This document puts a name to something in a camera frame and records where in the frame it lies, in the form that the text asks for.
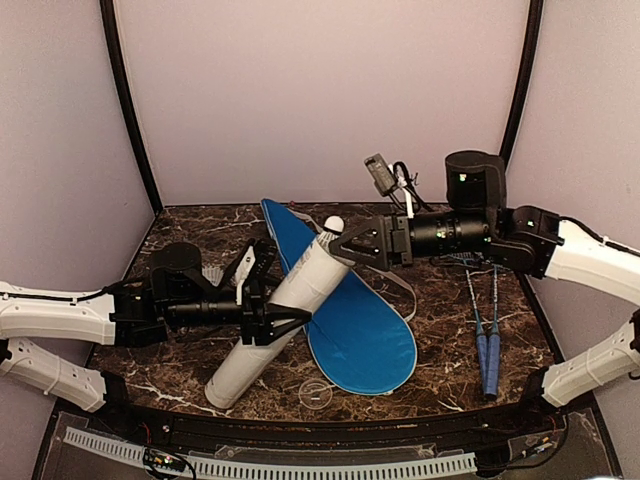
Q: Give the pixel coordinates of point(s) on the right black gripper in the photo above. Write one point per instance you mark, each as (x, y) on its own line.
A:
(391, 230)

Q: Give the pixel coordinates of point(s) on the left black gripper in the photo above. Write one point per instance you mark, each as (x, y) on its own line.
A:
(254, 296)

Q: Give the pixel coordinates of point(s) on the white shuttlecock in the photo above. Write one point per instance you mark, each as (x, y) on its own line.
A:
(213, 274)
(332, 227)

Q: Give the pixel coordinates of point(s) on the blue racket bag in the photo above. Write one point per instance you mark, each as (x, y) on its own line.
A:
(357, 339)

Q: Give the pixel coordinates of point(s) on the clear plastic tube lid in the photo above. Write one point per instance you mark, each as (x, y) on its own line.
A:
(315, 393)

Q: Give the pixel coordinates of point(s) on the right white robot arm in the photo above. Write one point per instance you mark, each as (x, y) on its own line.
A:
(527, 240)

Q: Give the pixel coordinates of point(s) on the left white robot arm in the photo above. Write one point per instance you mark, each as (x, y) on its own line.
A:
(122, 314)

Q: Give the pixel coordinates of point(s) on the blue badminton racket left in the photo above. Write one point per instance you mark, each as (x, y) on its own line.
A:
(465, 260)

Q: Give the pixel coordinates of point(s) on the blue badminton racket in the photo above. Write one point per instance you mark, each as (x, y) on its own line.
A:
(465, 260)
(494, 346)

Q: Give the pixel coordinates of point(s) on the blue badminton racket right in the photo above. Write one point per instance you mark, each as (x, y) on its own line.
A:
(494, 346)

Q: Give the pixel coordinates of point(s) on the small circuit board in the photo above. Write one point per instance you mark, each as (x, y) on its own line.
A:
(162, 461)

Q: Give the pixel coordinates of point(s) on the white slotted cable duct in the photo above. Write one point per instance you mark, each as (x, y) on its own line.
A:
(202, 467)

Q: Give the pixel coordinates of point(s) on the black front table rail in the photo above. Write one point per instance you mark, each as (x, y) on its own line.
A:
(481, 429)

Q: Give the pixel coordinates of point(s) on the black right corner post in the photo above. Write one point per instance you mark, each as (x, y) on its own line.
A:
(515, 107)

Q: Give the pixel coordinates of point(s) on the black corner post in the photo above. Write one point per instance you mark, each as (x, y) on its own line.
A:
(515, 107)
(121, 82)

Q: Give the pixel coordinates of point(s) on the black left corner post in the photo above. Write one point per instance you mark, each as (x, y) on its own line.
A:
(121, 82)

